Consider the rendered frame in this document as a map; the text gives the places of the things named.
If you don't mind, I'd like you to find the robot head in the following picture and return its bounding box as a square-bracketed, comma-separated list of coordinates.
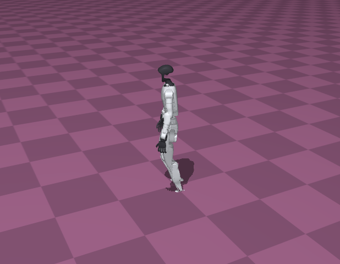
[158, 65, 174, 87]

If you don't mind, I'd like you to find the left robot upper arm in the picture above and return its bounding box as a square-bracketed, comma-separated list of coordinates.
[163, 89, 174, 119]

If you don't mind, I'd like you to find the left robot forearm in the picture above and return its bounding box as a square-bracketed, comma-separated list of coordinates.
[161, 113, 171, 140]

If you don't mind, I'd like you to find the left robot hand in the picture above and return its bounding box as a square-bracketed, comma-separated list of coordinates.
[156, 135, 167, 153]

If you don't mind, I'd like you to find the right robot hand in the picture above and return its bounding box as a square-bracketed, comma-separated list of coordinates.
[156, 114, 164, 132]

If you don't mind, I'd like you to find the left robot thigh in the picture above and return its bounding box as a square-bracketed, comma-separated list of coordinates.
[163, 129, 178, 169]

